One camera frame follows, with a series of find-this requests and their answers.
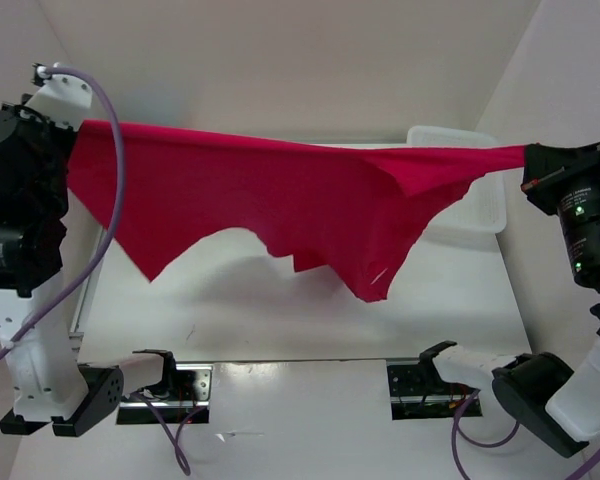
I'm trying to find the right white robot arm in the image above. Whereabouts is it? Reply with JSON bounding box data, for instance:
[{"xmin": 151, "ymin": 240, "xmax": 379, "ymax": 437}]
[{"xmin": 418, "ymin": 142, "xmax": 600, "ymax": 458}]

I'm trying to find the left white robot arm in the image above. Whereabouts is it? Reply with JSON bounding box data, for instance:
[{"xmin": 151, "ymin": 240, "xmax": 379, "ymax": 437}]
[{"xmin": 0, "ymin": 85, "xmax": 180, "ymax": 437}]

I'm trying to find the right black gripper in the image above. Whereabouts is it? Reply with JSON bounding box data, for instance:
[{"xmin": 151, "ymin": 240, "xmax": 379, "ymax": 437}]
[{"xmin": 518, "ymin": 129, "xmax": 600, "ymax": 279}]

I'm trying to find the white plastic basket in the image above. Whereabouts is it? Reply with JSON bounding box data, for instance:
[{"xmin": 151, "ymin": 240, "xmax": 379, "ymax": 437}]
[{"xmin": 407, "ymin": 125, "xmax": 507, "ymax": 235}]

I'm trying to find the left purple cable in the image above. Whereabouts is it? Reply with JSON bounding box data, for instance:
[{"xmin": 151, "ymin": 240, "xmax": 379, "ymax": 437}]
[{"xmin": 0, "ymin": 64, "xmax": 209, "ymax": 476}]

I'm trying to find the pink t shirt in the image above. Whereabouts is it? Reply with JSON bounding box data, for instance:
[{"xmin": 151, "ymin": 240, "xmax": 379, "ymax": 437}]
[{"xmin": 67, "ymin": 119, "xmax": 529, "ymax": 304}]

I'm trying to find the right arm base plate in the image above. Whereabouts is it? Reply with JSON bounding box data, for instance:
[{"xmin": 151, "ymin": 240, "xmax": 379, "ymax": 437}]
[{"xmin": 386, "ymin": 361, "xmax": 474, "ymax": 421}]

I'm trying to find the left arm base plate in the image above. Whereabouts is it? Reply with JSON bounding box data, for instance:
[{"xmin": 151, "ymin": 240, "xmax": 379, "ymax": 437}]
[{"xmin": 116, "ymin": 363, "xmax": 213, "ymax": 426}]

